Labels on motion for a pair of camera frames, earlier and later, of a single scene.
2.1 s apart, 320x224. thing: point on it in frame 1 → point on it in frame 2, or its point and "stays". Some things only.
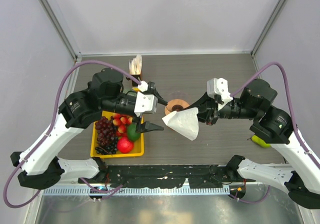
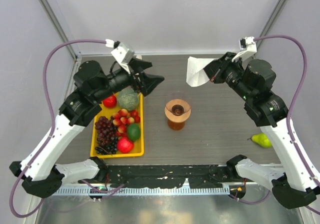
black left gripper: [146, 125] → [148, 82]
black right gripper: [208, 109] → [213, 69]
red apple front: [125, 145] stays
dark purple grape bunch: [107, 136] stays
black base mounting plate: [166, 176] stays
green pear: [260, 141] stays
